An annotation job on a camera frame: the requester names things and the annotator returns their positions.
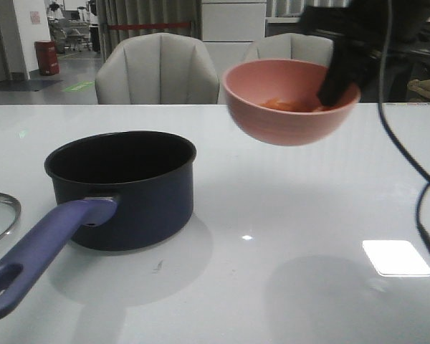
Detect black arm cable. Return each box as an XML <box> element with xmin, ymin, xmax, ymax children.
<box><xmin>376</xmin><ymin>0</ymin><xmax>430</xmax><ymax>257</ymax></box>

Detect orange ham slices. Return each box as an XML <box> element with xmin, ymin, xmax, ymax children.
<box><xmin>259</xmin><ymin>97</ymin><xmax>330</xmax><ymax>113</ymax></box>

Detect red barrier belt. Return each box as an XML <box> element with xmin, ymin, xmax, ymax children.
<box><xmin>107</xmin><ymin>21</ymin><xmax>192</xmax><ymax>31</ymax></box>

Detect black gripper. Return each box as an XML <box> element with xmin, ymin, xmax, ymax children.
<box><xmin>299</xmin><ymin>0</ymin><xmax>430</xmax><ymax>106</ymax></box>

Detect grey curtain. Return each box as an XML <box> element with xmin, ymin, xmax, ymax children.
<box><xmin>96</xmin><ymin>0</ymin><xmax>201</xmax><ymax>60</ymax></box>

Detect left beige armchair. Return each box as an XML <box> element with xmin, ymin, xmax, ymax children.
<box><xmin>95</xmin><ymin>33</ymin><xmax>220</xmax><ymax>105</ymax></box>

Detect pink bowl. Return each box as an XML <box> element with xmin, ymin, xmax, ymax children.
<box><xmin>222</xmin><ymin>59</ymin><xmax>360</xmax><ymax>146</ymax></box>

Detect red trash bin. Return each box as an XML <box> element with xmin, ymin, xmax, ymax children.
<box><xmin>34</xmin><ymin>40</ymin><xmax>59</xmax><ymax>76</ymax></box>

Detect right beige armchair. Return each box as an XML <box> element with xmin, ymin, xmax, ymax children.
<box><xmin>243</xmin><ymin>33</ymin><xmax>333</xmax><ymax>67</ymax></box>

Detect beige armchair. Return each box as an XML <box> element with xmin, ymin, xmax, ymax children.
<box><xmin>95</xmin><ymin>33</ymin><xmax>220</xmax><ymax>105</ymax></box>
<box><xmin>243</xmin><ymin>33</ymin><xmax>333</xmax><ymax>67</ymax></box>

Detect white cabinet drawers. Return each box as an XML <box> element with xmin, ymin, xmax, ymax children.
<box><xmin>201</xmin><ymin>0</ymin><xmax>267</xmax><ymax>105</ymax></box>

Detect dark blue saucepan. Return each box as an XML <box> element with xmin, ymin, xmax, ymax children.
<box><xmin>0</xmin><ymin>130</ymin><xmax>196</xmax><ymax>319</ymax></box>

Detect beige cushion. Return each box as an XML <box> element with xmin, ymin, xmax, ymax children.
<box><xmin>407</xmin><ymin>80</ymin><xmax>430</xmax><ymax>100</ymax></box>

